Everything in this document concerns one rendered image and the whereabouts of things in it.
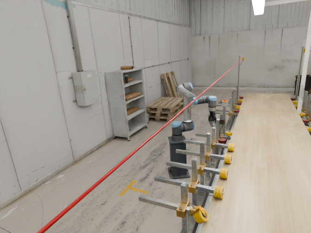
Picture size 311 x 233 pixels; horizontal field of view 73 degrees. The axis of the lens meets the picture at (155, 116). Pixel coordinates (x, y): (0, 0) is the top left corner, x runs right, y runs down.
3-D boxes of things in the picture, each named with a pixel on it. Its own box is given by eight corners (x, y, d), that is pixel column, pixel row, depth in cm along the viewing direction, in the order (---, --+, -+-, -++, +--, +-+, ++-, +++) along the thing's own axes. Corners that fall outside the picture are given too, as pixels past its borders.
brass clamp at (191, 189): (187, 192, 154) (187, 186, 152) (192, 181, 165) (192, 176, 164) (195, 193, 151) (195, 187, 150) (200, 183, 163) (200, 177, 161)
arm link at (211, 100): (213, 95, 249) (218, 96, 240) (213, 105, 253) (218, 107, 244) (206, 95, 247) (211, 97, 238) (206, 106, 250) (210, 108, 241)
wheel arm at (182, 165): (165, 165, 190) (165, 162, 189) (167, 163, 193) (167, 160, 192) (224, 175, 168) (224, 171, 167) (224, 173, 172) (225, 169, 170)
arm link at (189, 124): (180, 130, 332) (179, 82, 309) (190, 128, 337) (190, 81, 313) (184, 133, 319) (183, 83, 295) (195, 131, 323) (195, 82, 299)
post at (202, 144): (200, 192, 187) (199, 142, 173) (201, 189, 190) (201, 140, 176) (204, 192, 186) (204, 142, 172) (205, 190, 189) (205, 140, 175)
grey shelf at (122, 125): (113, 138, 501) (104, 72, 455) (133, 126, 577) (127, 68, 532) (129, 141, 481) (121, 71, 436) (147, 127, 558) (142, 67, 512)
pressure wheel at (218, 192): (216, 188, 155) (214, 199, 150) (215, 183, 149) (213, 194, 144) (224, 190, 152) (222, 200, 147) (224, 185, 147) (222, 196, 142)
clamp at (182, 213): (175, 216, 132) (175, 209, 131) (182, 202, 144) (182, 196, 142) (184, 218, 130) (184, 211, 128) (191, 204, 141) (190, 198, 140)
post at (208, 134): (206, 178, 209) (206, 133, 195) (207, 176, 212) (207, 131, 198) (209, 179, 208) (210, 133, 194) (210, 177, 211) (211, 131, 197)
